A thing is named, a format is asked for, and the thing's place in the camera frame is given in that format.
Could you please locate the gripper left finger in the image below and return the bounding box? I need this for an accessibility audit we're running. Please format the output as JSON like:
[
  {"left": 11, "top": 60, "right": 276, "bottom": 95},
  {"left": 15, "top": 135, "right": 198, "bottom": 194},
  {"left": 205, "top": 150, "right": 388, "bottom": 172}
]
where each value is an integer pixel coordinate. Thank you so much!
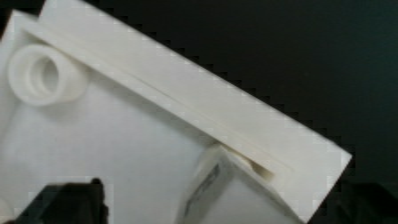
[{"left": 11, "top": 178, "right": 109, "bottom": 224}]

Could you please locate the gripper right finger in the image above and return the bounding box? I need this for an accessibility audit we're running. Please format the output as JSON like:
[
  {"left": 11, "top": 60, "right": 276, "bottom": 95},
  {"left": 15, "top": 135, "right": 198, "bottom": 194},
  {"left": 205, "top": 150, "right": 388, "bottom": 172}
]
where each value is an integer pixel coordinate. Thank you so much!
[{"left": 308, "top": 181, "right": 398, "bottom": 224}]

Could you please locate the white table leg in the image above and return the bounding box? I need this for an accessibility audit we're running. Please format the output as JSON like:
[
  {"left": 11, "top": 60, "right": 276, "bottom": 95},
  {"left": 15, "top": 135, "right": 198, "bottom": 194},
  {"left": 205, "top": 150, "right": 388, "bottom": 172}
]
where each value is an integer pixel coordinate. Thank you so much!
[{"left": 174, "top": 144, "right": 304, "bottom": 224}]

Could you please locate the white square tabletop part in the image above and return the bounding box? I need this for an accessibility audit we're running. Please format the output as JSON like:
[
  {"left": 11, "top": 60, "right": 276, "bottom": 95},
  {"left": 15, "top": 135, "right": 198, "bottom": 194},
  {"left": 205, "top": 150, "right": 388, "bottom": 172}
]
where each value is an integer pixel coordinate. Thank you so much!
[{"left": 0, "top": 0, "right": 352, "bottom": 224}]

